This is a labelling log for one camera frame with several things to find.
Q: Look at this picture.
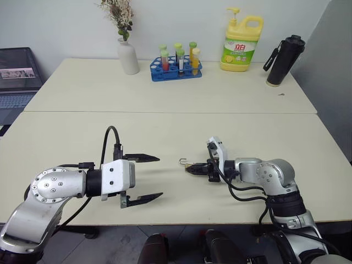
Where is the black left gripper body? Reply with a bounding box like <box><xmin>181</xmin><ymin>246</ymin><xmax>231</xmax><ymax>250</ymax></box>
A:
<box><xmin>107</xmin><ymin>190</ymin><xmax>132</xmax><ymax>210</ymax></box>

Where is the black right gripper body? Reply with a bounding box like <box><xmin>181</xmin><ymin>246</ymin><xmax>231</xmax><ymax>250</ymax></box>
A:
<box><xmin>207</xmin><ymin>157</ymin><xmax>222</xmax><ymax>183</ymax></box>

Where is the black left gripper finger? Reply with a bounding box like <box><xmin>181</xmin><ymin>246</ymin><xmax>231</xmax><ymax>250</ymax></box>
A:
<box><xmin>129</xmin><ymin>192</ymin><xmax>164</xmax><ymax>208</ymax></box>
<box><xmin>122</xmin><ymin>153</ymin><xmax>161</xmax><ymax>163</ymax></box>

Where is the dark rounded shape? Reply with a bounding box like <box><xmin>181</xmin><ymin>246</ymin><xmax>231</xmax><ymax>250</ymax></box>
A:
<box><xmin>201</xmin><ymin>229</ymin><xmax>248</xmax><ymax>264</ymax></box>
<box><xmin>137</xmin><ymin>233</ymin><xmax>170</xmax><ymax>264</ymax></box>

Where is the blue test tube rack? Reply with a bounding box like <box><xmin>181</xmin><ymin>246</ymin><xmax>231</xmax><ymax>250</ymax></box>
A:
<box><xmin>150</xmin><ymin>54</ymin><xmax>204</xmax><ymax>82</ymax></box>

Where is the green cap red liquid tube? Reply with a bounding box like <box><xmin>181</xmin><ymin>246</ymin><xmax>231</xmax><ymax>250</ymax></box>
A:
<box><xmin>161</xmin><ymin>49</ymin><xmax>170</xmax><ymax>71</ymax></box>

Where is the white ceramic vase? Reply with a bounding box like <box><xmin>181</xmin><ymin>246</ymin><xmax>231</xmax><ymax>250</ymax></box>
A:
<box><xmin>117</xmin><ymin>37</ymin><xmax>140</xmax><ymax>75</ymax></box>

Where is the yellow cap orange liquid tube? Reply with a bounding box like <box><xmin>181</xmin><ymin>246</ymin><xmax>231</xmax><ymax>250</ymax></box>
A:
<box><xmin>191</xmin><ymin>48</ymin><xmax>201</xmax><ymax>76</ymax></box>

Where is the yellow detergent pump bottle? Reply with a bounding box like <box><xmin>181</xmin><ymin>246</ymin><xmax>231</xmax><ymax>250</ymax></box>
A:
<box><xmin>219</xmin><ymin>7</ymin><xmax>265</xmax><ymax>73</ymax></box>

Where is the green cap yellow liquid tube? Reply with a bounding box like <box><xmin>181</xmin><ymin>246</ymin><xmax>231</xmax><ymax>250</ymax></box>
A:
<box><xmin>188</xmin><ymin>41</ymin><xmax>198</xmax><ymax>60</ymax></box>

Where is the dried flower bouquet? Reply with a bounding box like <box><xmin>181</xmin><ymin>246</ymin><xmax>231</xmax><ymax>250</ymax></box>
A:
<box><xmin>95</xmin><ymin>0</ymin><xmax>135</xmax><ymax>42</ymax></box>

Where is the dark laptop computer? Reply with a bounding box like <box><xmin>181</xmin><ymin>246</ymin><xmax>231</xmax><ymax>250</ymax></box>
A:
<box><xmin>0</xmin><ymin>47</ymin><xmax>45</xmax><ymax>127</ymax></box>

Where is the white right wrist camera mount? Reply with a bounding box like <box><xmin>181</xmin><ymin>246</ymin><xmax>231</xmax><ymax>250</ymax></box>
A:
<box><xmin>206</xmin><ymin>136</ymin><xmax>229</xmax><ymax>178</ymax></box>

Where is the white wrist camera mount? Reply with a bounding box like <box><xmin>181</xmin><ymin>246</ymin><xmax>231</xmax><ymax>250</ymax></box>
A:
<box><xmin>206</xmin><ymin>136</ymin><xmax>229</xmax><ymax>178</ymax></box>
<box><xmin>100</xmin><ymin>158</ymin><xmax>136</xmax><ymax>202</ymax></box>

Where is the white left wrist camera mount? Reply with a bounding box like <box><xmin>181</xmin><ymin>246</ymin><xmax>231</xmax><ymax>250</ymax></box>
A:
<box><xmin>100</xmin><ymin>158</ymin><xmax>136</xmax><ymax>202</ymax></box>

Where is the black tumbler with strap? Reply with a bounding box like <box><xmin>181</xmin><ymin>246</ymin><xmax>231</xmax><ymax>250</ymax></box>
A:
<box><xmin>263</xmin><ymin>34</ymin><xmax>306</xmax><ymax>88</ymax></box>

